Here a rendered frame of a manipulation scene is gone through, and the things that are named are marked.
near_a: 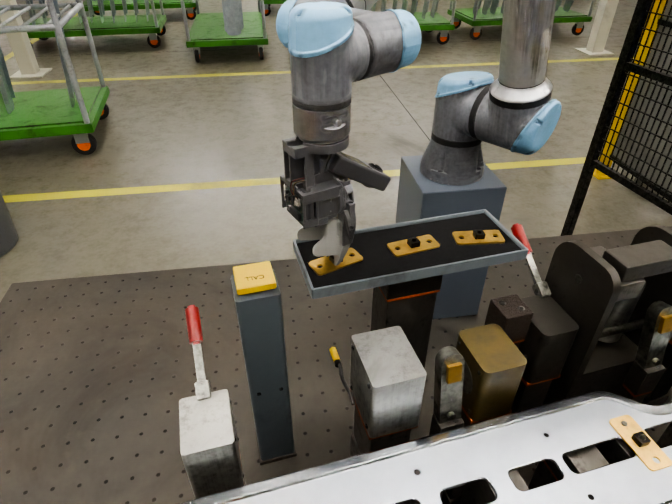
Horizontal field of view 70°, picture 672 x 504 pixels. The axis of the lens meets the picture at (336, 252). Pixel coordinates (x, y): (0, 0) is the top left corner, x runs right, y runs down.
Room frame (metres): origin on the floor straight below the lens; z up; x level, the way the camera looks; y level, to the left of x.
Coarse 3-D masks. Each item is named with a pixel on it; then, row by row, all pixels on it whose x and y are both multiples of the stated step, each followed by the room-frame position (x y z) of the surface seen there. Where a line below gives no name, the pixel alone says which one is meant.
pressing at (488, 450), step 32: (512, 416) 0.44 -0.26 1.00; (544, 416) 0.44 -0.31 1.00; (576, 416) 0.44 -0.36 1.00; (608, 416) 0.44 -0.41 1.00; (640, 416) 0.44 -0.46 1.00; (384, 448) 0.39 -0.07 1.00; (416, 448) 0.39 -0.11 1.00; (448, 448) 0.39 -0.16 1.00; (480, 448) 0.39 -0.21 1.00; (512, 448) 0.39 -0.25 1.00; (544, 448) 0.39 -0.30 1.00; (576, 448) 0.39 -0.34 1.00; (288, 480) 0.34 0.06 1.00; (320, 480) 0.34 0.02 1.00; (352, 480) 0.34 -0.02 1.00; (384, 480) 0.34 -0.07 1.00; (416, 480) 0.34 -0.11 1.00; (448, 480) 0.34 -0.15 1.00; (576, 480) 0.34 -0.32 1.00; (608, 480) 0.34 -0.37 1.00; (640, 480) 0.34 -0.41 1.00
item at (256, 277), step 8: (248, 264) 0.61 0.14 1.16; (256, 264) 0.61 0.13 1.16; (264, 264) 0.61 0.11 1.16; (240, 272) 0.59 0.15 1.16; (248, 272) 0.59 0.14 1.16; (256, 272) 0.59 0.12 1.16; (264, 272) 0.59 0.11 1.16; (272, 272) 0.59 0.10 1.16; (240, 280) 0.57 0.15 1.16; (248, 280) 0.57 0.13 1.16; (256, 280) 0.57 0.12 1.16; (264, 280) 0.57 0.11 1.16; (272, 280) 0.57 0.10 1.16; (240, 288) 0.55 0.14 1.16; (248, 288) 0.55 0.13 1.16; (256, 288) 0.56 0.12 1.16; (264, 288) 0.56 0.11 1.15; (272, 288) 0.56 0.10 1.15
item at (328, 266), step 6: (348, 252) 0.64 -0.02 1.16; (354, 252) 0.64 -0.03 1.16; (318, 258) 0.62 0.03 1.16; (324, 258) 0.62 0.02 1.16; (330, 258) 0.62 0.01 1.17; (348, 258) 0.62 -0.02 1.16; (354, 258) 0.62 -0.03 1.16; (360, 258) 0.62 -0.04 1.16; (312, 264) 0.61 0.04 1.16; (318, 264) 0.61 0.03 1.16; (324, 264) 0.61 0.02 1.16; (330, 264) 0.61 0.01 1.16; (342, 264) 0.61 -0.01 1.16; (348, 264) 0.61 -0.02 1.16; (318, 270) 0.59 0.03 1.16; (324, 270) 0.59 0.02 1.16; (330, 270) 0.59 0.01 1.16
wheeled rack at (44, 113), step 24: (48, 0) 3.54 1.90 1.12; (0, 24) 3.60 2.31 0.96; (24, 24) 3.61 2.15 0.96; (48, 24) 3.54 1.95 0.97; (72, 72) 3.55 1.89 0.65; (0, 96) 4.15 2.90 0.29; (24, 96) 4.15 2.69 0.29; (48, 96) 4.15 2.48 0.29; (96, 96) 4.15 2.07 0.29; (0, 120) 3.58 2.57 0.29; (24, 120) 3.58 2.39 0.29; (48, 120) 3.58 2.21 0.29; (72, 120) 3.58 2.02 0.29; (96, 120) 3.71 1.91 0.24; (72, 144) 3.56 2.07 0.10; (96, 144) 3.62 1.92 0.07
